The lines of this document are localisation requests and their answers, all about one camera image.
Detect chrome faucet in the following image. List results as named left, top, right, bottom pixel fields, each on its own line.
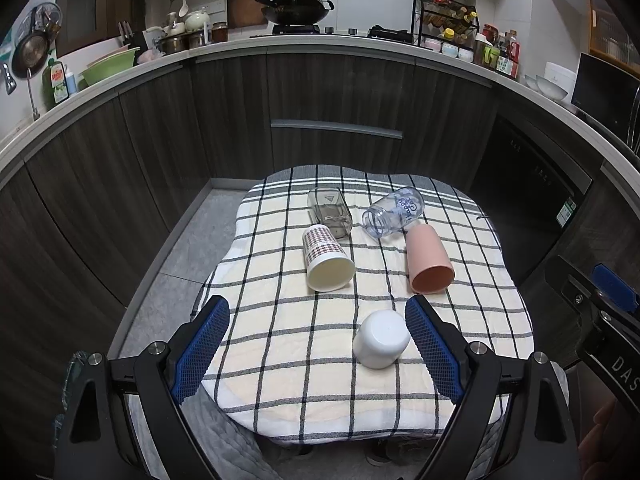
left=25, top=67, right=42, bottom=121

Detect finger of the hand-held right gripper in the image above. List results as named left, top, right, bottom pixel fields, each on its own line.
left=544, top=254, right=640, bottom=326

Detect white teapot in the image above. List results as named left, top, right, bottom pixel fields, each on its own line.
left=184, top=8, right=212, bottom=32

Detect brown cutting board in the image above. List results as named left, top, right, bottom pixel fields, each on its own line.
left=226, top=0, right=270, bottom=29

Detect large white bowl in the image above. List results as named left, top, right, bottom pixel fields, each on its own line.
left=535, top=74, right=570, bottom=101

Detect black checked white cloth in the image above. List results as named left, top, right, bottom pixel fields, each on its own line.
left=192, top=164, right=535, bottom=445

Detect dark wood base cabinets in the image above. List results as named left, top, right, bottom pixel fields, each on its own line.
left=0, top=47, right=640, bottom=441

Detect green dish soap bottle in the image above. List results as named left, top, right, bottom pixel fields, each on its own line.
left=44, top=57, right=68, bottom=107

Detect black wok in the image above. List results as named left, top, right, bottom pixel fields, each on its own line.
left=253, top=0, right=335, bottom=26

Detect black spice rack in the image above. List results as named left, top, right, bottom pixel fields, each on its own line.
left=412, top=0, right=478, bottom=53

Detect black gas stove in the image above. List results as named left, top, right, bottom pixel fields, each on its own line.
left=250, top=24, right=416, bottom=43

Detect person's right hand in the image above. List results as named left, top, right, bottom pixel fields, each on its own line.
left=577, top=400, right=623, bottom=480

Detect steel pot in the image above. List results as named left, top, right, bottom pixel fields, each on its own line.
left=159, top=32, right=190, bottom=55

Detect black microwave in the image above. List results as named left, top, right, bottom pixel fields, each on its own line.
left=570, top=52, right=640, bottom=131

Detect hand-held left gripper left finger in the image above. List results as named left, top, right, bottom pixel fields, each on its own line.
left=52, top=295, right=231, bottom=480

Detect black dishwasher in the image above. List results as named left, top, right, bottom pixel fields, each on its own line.
left=467, top=112, right=593, bottom=281

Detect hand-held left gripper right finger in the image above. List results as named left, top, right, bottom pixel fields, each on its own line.
left=404, top=294, right=581, bottom=480

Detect pink cup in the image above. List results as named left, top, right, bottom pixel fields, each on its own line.
left=405, top=224, right=456, bottom=295

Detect green basin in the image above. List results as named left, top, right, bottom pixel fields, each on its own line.
left=80, top=46, right=142, bottom=87

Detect hanging frying pan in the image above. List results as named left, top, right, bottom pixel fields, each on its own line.
left=11, top=30, right=51, bottom=80

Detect square smoky glass cup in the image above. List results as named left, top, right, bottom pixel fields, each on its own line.
left=307, top=187, right=353, bottom=239

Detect wooden wall cabinet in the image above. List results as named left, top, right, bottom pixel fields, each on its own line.
left=587, top=0, right=640, bottom=78

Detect brown checked paper cup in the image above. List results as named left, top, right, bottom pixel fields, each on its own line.
left=302, top=225, right=357, bottom=292

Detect white cup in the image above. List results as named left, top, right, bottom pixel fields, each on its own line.
left=352, top=310, right=412, bottom=370

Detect dark sauce bottle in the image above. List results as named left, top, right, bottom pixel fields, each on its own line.
left=497, top=30, right=522, bottom=80

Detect grey quilted blanket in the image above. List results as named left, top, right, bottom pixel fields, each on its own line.
left=125, top=385, right=571, bottom=480

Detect white countertop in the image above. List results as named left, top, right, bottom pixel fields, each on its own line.
left=0, top=30, right=640, bottom=191

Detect grey drawer handle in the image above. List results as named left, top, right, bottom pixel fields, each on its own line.
left=270, top=119, right=404, bottom=140

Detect clear glass bottle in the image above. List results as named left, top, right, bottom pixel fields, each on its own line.
left=362, top=186, right=426, bottom=237

